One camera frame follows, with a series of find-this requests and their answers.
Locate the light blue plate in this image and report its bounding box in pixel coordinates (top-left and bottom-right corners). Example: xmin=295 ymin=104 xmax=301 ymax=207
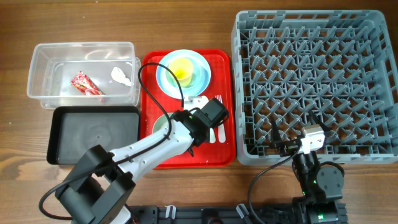
xmin=156 ymin=49 xmax=211 ymax=100

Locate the pale green bowl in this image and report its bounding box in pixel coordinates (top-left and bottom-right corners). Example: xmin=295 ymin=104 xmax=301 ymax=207
xmin=152 ymin=113 xmax=173 ymax=134

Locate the clear plastic bin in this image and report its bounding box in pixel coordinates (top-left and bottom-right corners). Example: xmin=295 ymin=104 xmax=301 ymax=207
xmin=27 ymin=42 xmax=141 ymax=109

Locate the red serving tray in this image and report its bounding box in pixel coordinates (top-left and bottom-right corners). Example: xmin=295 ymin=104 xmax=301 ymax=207
xmin=140 ymin=49 xmax=236 ymax=169

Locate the grey dishwasher rack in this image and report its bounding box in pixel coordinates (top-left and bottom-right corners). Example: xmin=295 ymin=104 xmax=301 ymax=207
xmin=231 ymin=10 xmax=397 ymax=166

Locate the red strawberry snack wrapper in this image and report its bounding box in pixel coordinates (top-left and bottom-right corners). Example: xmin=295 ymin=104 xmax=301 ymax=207
xmin=71 ymin=71 xmax=104 ymax=96

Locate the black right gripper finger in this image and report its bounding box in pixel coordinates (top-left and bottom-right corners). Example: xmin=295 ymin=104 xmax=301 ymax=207
xmin=271 ymin=118 xmax=281 ymax=144
xmin=308 ymin=110 xmax=330 ymax=131

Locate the light blue bowl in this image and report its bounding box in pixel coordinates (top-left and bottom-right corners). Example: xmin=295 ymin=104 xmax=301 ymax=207
xmin=167 ymin=57 xmax=201 ymax=89

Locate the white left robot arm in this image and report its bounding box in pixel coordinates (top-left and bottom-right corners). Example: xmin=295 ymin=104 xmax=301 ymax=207
xmin=55 ymin=98 xmax=228 ymax=223

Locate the yellow plastic cup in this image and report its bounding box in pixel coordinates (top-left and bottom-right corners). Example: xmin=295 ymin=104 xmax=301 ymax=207
xmin=169 ymin=58 xmax=193 ymax=87

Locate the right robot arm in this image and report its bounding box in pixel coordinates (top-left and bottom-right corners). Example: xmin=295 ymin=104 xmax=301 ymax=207
xmin=271 ymin=111 xmax=346 ymax=223

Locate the white plastic fork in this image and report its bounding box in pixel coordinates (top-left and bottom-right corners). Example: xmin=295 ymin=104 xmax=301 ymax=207
xmin=216 ymin=95 xmax=226 ymax=143

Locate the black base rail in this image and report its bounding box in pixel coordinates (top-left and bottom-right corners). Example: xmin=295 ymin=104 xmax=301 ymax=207
xmin=126 ymin=202 xmax=348 ymax=224

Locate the white napkin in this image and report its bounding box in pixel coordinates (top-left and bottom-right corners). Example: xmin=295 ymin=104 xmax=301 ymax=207
xmin=111 ymin=67 xmax=131 ymax=86

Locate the black plastic tray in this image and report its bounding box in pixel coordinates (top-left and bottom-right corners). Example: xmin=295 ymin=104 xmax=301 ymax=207
xmin=47 ymin=106 xmax=139 ymax=165

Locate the white plastic spoon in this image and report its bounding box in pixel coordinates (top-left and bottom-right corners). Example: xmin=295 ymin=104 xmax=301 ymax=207
xmin=200 ymin=96 xmax=216 ymax=144

